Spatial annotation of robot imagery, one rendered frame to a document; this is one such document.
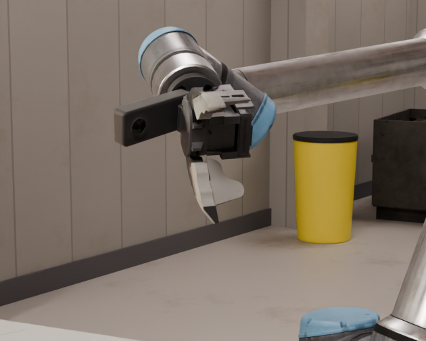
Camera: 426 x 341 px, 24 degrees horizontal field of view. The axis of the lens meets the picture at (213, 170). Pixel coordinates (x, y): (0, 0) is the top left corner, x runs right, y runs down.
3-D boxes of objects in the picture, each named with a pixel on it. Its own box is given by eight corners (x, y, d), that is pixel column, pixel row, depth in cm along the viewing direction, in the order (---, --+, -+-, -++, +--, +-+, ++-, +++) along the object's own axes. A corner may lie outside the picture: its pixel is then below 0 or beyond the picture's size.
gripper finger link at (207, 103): (260, 79, 111) (239, 97, 120) (209, 82, 110) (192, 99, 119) (263, 106, 111) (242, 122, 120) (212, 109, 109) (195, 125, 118)
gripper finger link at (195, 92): (211, 79, 115) (195, 95, 123) (199, 80, 115) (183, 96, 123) (216, 119, 114) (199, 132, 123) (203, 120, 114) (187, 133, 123)
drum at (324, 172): (312, 229, 674) (314, 129, 664) (367, 236, 649) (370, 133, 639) (278, 239, 640) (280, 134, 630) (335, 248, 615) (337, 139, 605)
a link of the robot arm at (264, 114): (253, 99, 155) (195, 56, 149) (293, 104, 145) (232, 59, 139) (224, 150, 154) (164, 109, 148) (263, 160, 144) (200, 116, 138)
